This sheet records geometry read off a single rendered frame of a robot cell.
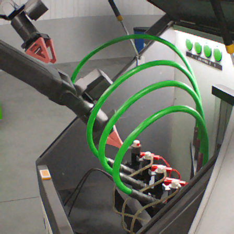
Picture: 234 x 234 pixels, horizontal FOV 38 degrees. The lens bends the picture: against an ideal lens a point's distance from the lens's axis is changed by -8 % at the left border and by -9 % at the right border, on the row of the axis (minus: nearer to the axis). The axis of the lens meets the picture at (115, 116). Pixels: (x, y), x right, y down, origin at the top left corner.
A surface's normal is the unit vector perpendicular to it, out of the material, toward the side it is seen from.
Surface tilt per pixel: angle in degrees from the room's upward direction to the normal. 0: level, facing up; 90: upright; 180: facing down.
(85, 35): 90
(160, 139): 90
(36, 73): 106
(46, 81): 99
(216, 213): 76
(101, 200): 0
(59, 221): 0
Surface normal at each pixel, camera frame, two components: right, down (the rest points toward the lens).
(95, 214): 0.00, -0.94
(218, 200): -0.92, -0.11
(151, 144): 0.33, 0.33
